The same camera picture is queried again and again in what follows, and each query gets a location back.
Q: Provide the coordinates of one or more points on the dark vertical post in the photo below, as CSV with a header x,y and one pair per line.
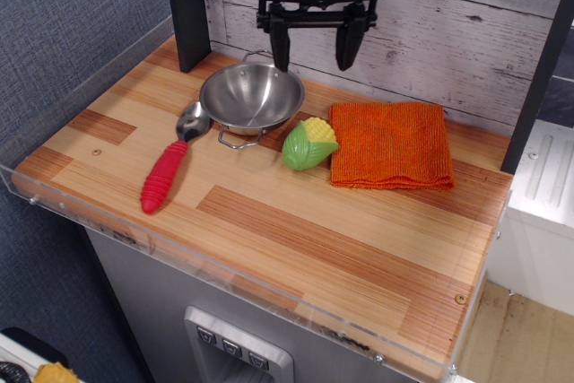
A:
x,y
191,32
553,45

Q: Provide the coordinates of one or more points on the toy corn cob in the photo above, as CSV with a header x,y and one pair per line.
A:
x,y
309,143

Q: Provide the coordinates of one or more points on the orange folded cloth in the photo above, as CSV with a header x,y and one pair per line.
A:
x,y
391,145

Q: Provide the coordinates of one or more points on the red handled metal spoon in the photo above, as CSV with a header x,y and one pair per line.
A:
x,y
193,123

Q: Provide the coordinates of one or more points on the left dark vertical post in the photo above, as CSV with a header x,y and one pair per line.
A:
x,y
191,32

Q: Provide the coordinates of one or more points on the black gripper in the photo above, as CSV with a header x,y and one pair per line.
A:
x,y
351,18

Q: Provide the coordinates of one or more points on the yellow black object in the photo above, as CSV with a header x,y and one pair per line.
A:
x,y
46,373

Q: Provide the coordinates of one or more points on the clear acrylic guard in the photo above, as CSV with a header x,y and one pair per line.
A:
x,y
391,271

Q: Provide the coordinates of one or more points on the white toy sink unit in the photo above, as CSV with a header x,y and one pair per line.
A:
x,y
532,250

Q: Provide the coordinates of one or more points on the stainless steel pot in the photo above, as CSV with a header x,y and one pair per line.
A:
x,y
250,99

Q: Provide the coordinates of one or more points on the right dark vertical post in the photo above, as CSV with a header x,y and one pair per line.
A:
x,y
553,45

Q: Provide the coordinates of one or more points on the grey toy fridge cabinet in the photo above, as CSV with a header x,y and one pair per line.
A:
x,y
155,296

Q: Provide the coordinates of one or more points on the silver dispenser panel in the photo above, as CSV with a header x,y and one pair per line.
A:
x,y
237,349

